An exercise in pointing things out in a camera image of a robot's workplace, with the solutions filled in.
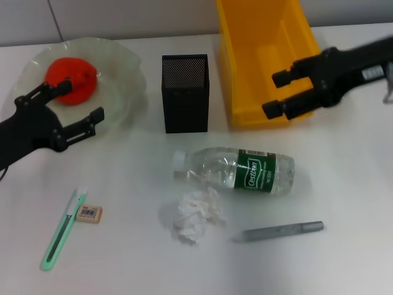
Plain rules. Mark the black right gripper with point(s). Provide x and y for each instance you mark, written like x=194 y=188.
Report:
x=344 y=70

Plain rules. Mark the black mesh pen holder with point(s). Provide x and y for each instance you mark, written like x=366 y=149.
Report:
x=185 y=104

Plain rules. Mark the yellow plastic storage bin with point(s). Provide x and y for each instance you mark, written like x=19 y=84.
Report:
x=255 y=46

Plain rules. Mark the clear water bottle green label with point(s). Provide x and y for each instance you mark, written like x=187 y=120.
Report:
x=227 y=170

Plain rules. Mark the grey marker pen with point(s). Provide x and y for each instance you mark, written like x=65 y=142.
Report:
x=276 y=231

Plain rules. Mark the white paper ball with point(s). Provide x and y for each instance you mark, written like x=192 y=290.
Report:
x=196 y=215

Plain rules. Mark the beige eraser with barcode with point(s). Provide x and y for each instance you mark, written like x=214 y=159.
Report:
x=89 y=214

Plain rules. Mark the red round fruit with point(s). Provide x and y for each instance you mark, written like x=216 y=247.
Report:
x=76 y=77

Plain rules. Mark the green utility knife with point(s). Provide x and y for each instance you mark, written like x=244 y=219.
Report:
x=63 y=227

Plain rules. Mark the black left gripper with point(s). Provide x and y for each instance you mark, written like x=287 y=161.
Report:
x=27 y=129

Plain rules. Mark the pale green glass fruit plate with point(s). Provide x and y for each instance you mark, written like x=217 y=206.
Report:
x=119 y=77

